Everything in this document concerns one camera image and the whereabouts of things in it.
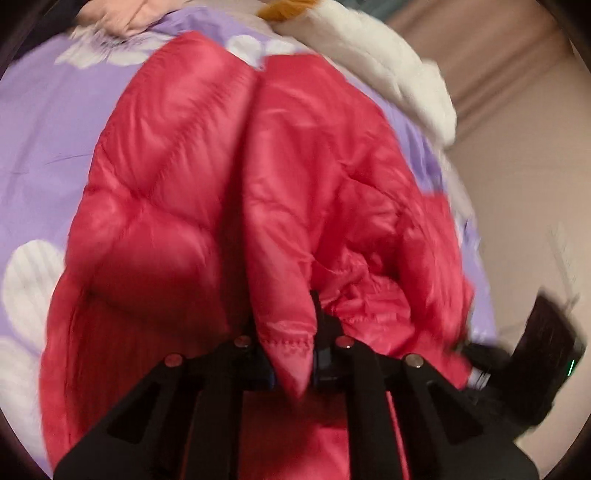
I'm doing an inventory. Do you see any red puffer down jacket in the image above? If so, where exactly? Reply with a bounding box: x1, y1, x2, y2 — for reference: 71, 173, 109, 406
40, 32, 473, 479

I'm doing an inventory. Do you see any purple floral bed quilt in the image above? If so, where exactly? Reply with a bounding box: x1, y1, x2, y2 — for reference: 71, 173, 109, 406
1, 6, 484, 466

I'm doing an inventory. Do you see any pink folded garment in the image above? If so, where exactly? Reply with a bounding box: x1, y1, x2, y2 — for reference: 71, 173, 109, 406
76, 0, 186, 38

